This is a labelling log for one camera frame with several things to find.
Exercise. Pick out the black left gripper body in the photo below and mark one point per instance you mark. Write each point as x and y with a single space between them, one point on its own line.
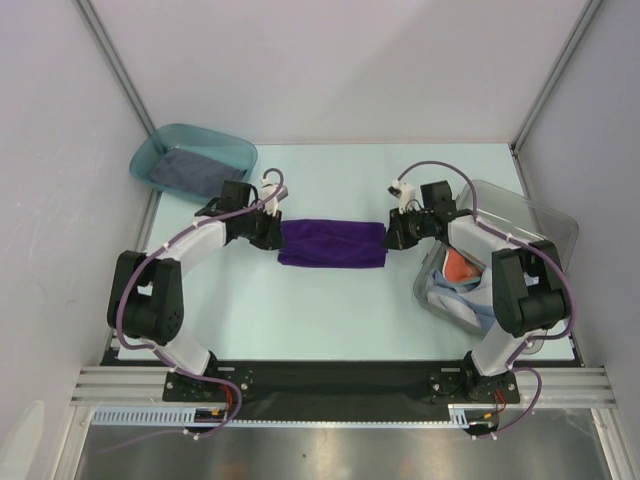
259 227

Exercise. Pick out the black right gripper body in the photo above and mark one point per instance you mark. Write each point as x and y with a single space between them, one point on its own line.
395 231

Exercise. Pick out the purple towel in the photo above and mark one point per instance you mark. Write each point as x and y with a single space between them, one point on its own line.
333 244

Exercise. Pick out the orange towel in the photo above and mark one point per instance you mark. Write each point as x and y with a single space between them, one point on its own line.
458 269

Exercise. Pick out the dark grey-blue towel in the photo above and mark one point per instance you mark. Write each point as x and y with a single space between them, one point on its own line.
194 174

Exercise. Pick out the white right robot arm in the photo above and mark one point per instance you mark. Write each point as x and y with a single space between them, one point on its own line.
530 296

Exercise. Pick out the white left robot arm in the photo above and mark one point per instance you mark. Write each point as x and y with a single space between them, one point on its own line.
146 305

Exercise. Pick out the clear plastic bin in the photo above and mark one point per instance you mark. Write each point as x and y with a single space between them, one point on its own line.
540 225

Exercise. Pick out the light blue towel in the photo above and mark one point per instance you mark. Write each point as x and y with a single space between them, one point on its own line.
471 303

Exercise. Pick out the teal plastic bin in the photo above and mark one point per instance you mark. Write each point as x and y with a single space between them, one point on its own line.
231 150

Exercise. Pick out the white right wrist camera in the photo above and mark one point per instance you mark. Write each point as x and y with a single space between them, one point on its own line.
403 192

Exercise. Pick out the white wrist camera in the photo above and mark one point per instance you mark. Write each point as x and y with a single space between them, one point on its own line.
403 192
270 195

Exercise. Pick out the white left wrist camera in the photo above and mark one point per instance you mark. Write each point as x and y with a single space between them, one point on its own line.
270 195

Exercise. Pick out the grey slotted cable duct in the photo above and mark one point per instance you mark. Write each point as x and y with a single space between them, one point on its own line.
193 417

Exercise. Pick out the aluminium rail frame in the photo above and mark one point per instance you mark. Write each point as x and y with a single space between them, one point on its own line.
564 431

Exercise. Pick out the left aluminium corner post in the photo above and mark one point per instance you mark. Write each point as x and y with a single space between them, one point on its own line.
101 37

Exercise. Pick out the aluminium corner post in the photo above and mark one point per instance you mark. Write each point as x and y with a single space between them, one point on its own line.
101 37
579 30

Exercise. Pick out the right aluminium corner post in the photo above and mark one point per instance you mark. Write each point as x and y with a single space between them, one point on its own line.
579 30

